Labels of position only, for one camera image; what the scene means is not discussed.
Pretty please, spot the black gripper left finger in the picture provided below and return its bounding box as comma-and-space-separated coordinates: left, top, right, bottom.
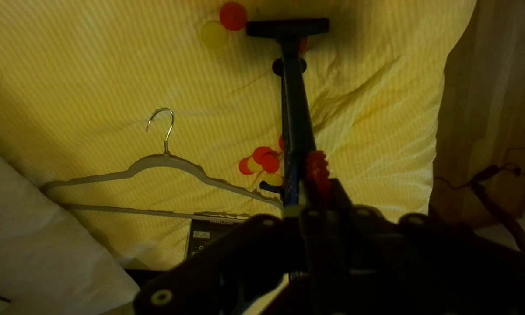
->
296, 191, 319, 228

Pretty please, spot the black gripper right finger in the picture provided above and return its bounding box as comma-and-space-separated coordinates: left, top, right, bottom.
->
328, 175, 365, 219

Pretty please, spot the yellow game chip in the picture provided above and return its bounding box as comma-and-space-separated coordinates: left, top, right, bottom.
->
247, 156, 267, 175
200, 20, 230, 51

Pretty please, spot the dark blue connect four game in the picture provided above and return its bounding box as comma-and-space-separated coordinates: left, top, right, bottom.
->
244, 16, 333, 212

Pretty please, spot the black patterned box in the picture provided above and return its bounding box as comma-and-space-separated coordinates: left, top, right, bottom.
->
188, 216, 247, 259

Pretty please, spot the white clothes hanger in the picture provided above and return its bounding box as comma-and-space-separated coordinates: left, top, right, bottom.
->
39, 105, 286, 224

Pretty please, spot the yellow striped bed sheet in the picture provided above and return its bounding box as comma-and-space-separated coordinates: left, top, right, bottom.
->
0, 0, 480, 273

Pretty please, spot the large white pillow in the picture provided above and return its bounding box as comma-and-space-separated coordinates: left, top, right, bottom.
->
0, 139, 142, 315

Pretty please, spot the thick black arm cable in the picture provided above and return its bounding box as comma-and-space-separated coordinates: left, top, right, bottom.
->
435, 163, 525, 259

